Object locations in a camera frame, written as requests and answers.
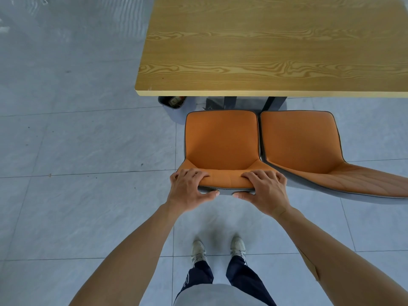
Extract person's right hand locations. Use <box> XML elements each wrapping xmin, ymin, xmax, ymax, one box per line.
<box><xmin>232</xmin><ymin>169</ymin><xmax>291</xmax><ymax>220</ymax></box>

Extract person's left hand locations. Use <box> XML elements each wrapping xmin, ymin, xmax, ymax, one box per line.
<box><xmin>166</xmin><ymin>168</ymin><xmax>221</xmax><ymax>215</ymax></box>

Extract orange chair with grey shell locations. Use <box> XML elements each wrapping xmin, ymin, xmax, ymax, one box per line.
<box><xmin>259</xmin><ymin>110</ymin><xmax>408</xmax><ymax>206</ymax></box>
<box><xmin>176</xmin><ymin>110</ymin><xmax>278</xmax><ymax>196</ymax></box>

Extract person's left forearm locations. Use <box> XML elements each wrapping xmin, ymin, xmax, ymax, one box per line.
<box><xmin>68</xmin><ymin>203</ymin><xmax>187</xmax><ymax>306</ymax></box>

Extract person's right forearm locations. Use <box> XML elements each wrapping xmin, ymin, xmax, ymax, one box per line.
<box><xmin>273</xmin><ymin>205</ymin><xmax>408</xmax><ymax>306</ymax></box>

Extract white right shoe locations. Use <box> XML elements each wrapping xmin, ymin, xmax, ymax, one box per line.
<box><xmin>230</xmin><ymin>235</ymin><xmax>247</xmax><ymax>259</ymax></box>

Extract white shoe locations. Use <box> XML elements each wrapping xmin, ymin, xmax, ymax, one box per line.
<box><xmin>191</xmin><ymin>239</ymin><xmax>208</xmax><ymax>265</ymax></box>
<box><xmin>230</xmin><ymin>235</ymin><xmax>247</xmax><ymax>259</ymax></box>

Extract white left shoe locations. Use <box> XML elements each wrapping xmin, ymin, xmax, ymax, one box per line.
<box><xmin>191</xmin><ymin>239</ymin><xmax>208</xmax><ymax>265</ymax></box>

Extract grey waste bin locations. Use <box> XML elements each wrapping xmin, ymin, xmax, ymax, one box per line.
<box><xmin>158</xmin><ymin>96</ymin><xmax>198</xmax><ymax>125</ymax></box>

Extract dark metal table base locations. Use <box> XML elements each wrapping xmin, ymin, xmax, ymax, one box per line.
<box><xmin>204</xmin><ymin>96</ymin><xmax>288</xmax><ymax>112</ymax></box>

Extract dark blue trousers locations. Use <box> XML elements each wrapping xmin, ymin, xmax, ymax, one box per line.
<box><xmin>175</xmin><ymin>255</ymin><xmax>277</xmax><ymax>306</ymax></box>

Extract grey shirt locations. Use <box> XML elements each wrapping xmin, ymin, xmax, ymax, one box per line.
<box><xmin>173</xmin><ymin>283</ymin><xmax>269</xmax><ymax>306</ymax></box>

